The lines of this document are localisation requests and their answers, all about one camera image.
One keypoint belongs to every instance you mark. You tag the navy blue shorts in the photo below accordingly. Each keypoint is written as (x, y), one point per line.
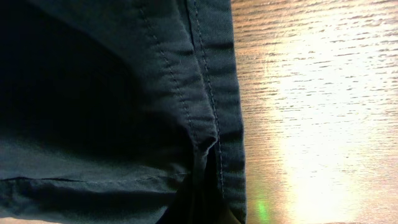
(109, 107)

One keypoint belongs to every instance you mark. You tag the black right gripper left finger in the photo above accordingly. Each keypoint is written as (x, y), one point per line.
(181, 210)

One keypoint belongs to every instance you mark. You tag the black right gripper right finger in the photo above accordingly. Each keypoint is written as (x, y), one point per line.
(216, 210)

